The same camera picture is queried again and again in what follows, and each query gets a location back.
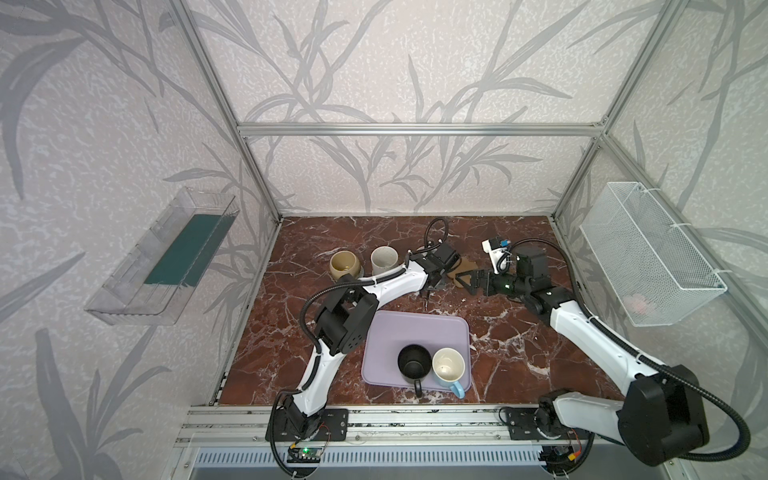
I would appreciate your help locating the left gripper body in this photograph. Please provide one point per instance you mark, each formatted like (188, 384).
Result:
(428, 285)

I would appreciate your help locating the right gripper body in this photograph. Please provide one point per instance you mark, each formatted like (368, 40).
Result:
(483, 282)

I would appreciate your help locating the cork paw-shaped coaster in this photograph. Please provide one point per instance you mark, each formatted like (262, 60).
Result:
(465, 264)

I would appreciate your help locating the white speckled mug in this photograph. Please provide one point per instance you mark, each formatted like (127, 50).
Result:
(383, 259)

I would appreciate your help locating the white mug blue outside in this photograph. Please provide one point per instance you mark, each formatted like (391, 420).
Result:
(448, 367)

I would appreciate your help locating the beige ceramic mug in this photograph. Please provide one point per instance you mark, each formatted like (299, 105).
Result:
(345, 263)

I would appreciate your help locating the black mug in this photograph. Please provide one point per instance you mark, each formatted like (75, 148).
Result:
(414, 363)

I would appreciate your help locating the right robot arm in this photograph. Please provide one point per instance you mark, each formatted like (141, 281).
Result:
(661, 416)

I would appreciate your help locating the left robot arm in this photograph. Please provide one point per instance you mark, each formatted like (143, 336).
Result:
(337, 319)

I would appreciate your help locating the lavender tray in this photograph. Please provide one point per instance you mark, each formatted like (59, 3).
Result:
(391, 331)

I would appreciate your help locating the pink object in basket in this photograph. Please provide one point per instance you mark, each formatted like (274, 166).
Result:
(637, 305)

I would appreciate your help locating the green circuit board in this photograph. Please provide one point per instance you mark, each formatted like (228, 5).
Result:
(303, 454)

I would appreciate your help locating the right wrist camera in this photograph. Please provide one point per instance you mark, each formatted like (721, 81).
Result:
(498, 251)

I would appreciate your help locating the white wire mesh basket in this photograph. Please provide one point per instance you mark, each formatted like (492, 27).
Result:
(643, 250)

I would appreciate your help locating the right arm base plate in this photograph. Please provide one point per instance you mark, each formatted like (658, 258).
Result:
(522, 423)

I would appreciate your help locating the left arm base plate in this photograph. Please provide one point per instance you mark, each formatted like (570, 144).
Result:
(290, 424)

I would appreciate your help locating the aluminium mounting rail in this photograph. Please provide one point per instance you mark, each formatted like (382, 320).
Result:
(370, 425)

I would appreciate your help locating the clear plastic wall bin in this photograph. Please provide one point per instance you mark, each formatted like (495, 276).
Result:
(155, 281)

